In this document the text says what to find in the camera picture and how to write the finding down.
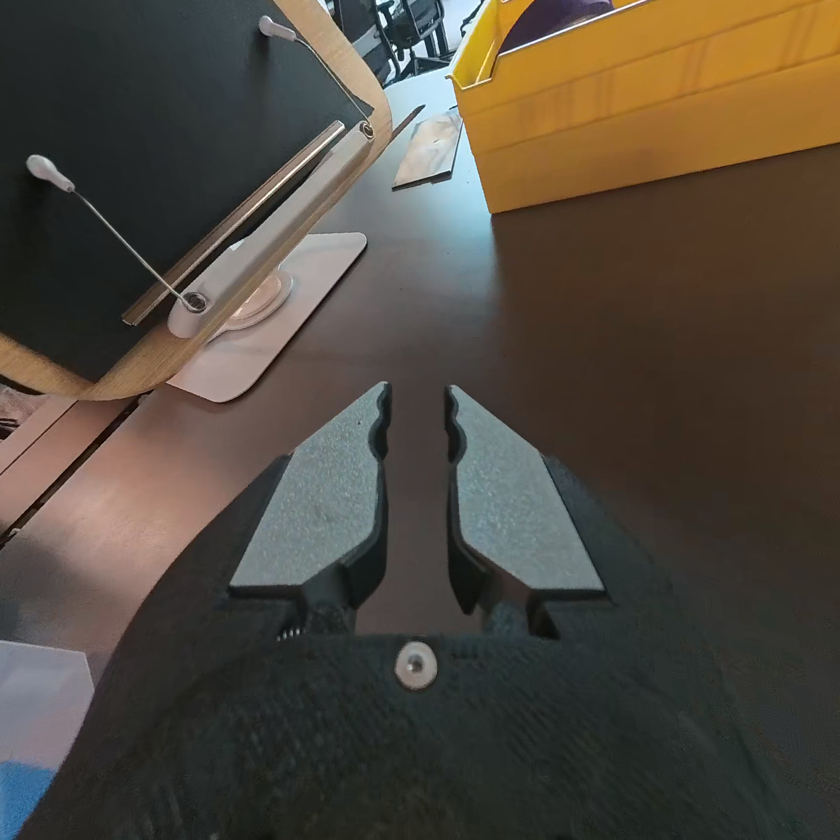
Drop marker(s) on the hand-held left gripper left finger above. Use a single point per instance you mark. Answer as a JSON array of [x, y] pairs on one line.
[[315, 512]]

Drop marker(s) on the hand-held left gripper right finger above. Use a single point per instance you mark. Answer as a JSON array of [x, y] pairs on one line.
[[518, 518]]

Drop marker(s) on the pale desk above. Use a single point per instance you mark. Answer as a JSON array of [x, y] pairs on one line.
[[39, 459]]

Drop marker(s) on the white and blue packet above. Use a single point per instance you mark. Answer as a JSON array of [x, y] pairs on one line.
[[39, 702]]

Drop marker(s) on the silver foil pouch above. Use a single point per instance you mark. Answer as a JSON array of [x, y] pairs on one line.
[[430, 151]]

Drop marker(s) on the blue cloth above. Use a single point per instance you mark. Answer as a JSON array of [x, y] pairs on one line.
[[23, 800]]

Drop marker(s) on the black wooden book stand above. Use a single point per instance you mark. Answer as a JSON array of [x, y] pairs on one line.
[[131, 131]]

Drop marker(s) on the yellow plastic bin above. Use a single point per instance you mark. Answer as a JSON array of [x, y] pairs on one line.
[[656, 118]]

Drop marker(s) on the black office chair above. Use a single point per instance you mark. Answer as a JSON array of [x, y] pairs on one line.
[[413, 26]]

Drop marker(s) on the dark purple item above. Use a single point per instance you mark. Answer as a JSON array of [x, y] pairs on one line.
[[558, 19]]

